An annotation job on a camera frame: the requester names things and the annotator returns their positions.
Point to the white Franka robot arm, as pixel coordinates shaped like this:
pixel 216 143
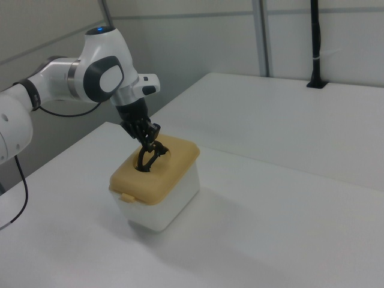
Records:
pixel 99 51

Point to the grey partition post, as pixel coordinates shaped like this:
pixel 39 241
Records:
pixel 106 12
pixel 262 36

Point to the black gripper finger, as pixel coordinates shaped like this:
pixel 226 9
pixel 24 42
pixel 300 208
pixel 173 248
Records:
pixel 135 130
pixel 152 130

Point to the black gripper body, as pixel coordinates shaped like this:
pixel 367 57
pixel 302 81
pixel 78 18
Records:
pixel 132 111

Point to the black pole with base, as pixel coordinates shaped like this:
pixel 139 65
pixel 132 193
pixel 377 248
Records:
pixel 315 30

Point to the white plastic tool case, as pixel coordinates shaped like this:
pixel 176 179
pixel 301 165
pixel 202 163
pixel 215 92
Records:
pixel 168 210

